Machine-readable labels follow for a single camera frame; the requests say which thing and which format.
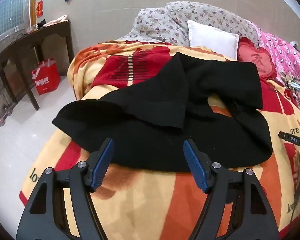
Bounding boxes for white pillow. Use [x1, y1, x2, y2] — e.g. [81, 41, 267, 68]
[187, 20, 239, 60]

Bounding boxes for dark wooden table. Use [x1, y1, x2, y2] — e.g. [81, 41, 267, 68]
[0, 20, 75, 112]

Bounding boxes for printed red orange blanket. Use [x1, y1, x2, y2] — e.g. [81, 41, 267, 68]
[19, 40, 300, 240]

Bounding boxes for red wall sticker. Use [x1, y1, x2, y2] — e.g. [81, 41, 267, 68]
[36, 0, 44, 18]

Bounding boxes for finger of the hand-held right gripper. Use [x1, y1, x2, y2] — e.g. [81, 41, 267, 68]
[278, 131, 300, 153]

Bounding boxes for floral grey quilt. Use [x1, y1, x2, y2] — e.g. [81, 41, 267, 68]
[116, 1, 262, 49]

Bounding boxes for black pants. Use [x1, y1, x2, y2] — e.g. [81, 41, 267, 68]
[52, 52, 273, 173]

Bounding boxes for glass block window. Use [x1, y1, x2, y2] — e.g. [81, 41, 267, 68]
[0, 0, 32, 43]

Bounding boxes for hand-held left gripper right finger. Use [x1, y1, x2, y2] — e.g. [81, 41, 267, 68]
[183, 138, 280, 240]

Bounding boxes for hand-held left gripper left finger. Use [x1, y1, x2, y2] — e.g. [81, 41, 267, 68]
[15, 137, 115, 240]

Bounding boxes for red shopping bag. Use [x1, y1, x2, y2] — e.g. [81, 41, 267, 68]
[31, 58, 61, 95]

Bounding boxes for pink printed blanket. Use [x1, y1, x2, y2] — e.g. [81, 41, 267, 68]
[250, 21, 300, 85]

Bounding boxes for red heart cushion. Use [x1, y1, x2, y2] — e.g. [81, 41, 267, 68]
[236, 37, 277, 79]

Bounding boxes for pink cloth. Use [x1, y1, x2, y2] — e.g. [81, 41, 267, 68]
[44, 15, 69, 27]

